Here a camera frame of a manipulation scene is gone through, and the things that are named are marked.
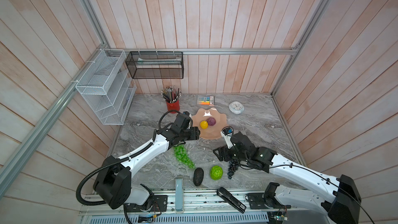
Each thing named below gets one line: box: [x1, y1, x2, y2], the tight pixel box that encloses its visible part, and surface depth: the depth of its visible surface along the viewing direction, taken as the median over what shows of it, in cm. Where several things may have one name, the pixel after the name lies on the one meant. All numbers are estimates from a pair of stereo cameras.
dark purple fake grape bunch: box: [226, 158, 239, 180], surface depth 84 cm
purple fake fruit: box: [207, 117, 217, 126], surface depth 101 cm
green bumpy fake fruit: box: [209, 165, 224, 181], surface depth 79 cm
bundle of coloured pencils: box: [160, 85, 182, 104], surface depth 103 cm
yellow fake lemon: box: [200, 120, 209, 130], surface depth 100 cm
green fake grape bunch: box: [173, 144, 196, 170], surface depth 87 cm
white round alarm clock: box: [228, 101, 245, 115], surface depth 110 cm
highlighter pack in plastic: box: [196, 94, 216, 107], surface depth 117 cm
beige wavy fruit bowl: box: [191, 107, 229, 140], surface depth 104 cm
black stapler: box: [216, 186, 247, 214], surface depth 73 cm
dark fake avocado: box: [192, 167, 205, 187], surface depth 80 cm
